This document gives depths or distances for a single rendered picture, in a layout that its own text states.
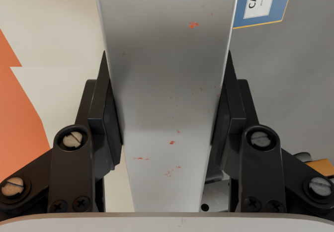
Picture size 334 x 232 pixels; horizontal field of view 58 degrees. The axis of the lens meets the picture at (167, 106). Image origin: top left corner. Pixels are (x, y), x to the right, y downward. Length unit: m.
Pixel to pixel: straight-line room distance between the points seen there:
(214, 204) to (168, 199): 0.46
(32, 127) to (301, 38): 2.02
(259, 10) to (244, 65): 1.53
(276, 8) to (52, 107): 0.41
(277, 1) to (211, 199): 0.38
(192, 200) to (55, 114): 0.09
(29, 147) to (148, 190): 0.08
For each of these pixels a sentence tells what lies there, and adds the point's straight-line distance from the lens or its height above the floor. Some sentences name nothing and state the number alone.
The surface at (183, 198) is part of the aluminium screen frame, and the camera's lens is 0.17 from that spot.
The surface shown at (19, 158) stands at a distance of 0.22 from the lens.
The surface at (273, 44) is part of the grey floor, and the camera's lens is 2.03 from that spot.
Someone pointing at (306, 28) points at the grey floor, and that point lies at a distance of 2.11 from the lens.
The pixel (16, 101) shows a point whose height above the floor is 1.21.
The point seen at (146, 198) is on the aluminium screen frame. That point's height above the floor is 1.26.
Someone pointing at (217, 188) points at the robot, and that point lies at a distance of 0.64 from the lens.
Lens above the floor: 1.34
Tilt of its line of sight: 41 degrees down
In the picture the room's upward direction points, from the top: 160 degrees clockwise
